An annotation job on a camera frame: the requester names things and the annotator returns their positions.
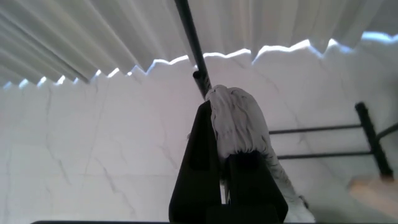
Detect pink clothes hanger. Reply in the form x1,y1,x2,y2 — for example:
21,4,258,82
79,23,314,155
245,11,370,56
348,175,398,218

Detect pale grey shorts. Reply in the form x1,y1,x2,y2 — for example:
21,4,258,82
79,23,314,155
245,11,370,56
205,84,317,223

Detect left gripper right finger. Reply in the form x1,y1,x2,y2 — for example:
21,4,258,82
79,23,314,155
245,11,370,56
224,151,289,223

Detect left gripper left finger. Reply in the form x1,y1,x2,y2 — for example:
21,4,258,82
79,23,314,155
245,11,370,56
169,101,224,223

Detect black clothes rack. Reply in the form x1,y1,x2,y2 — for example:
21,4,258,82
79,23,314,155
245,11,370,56
174,0,398,182

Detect white curtain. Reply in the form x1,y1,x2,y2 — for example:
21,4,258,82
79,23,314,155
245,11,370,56
0,0,398,88

